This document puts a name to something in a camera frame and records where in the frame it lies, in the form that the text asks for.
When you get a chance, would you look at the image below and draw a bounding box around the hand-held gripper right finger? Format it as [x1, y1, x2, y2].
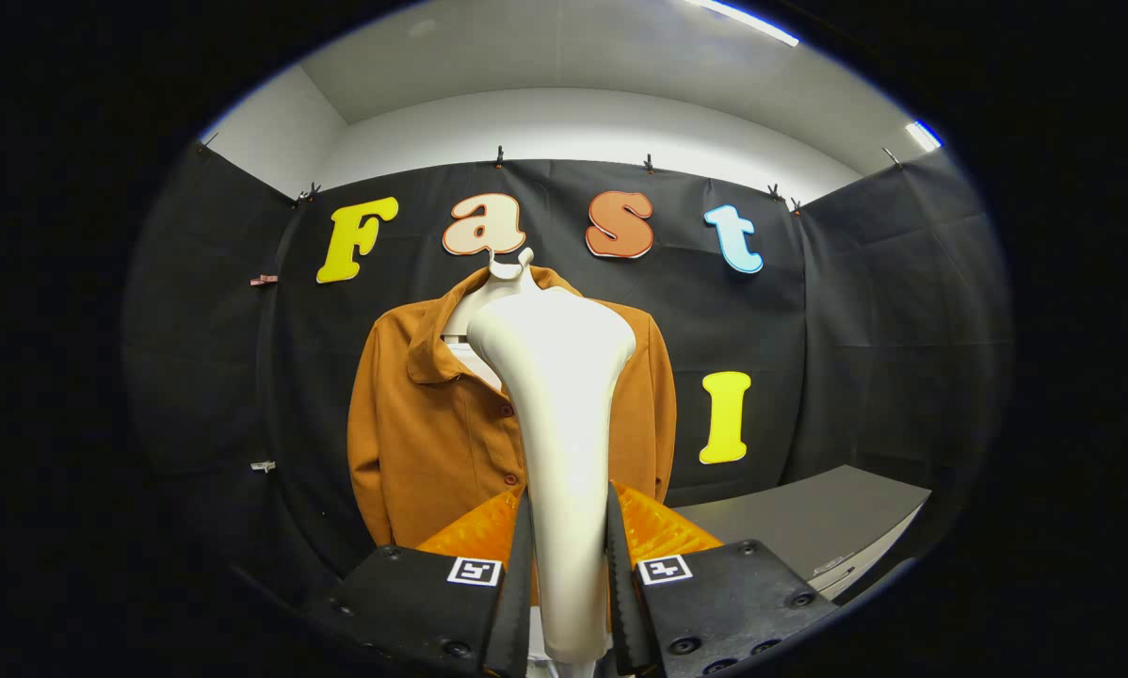
[606, 480, 838, 677]

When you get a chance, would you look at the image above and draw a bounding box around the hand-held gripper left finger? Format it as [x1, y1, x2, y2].
[305, 485, 537, 678]

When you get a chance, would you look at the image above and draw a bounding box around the orange button shirt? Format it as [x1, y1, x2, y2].
[347, 266, 678, 549]

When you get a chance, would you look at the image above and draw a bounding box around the white garment steamer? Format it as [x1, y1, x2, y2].
[467, 285, 637, 674]

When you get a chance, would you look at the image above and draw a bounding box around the grey cabinet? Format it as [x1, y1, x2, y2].
[672, 464, 932, 601]

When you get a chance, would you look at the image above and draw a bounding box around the white mannequin torso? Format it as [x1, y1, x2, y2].
[442, 247, 537, 392]

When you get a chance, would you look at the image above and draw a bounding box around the black backdrop cloth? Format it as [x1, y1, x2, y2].
[121, 141, 1012, 613]

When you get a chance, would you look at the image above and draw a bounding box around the row of black cloth clips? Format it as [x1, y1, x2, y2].
[197, 135, 904, 213]

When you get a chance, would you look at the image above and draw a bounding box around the long ceiling light strip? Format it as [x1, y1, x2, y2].
[686, 0, 800, 48]

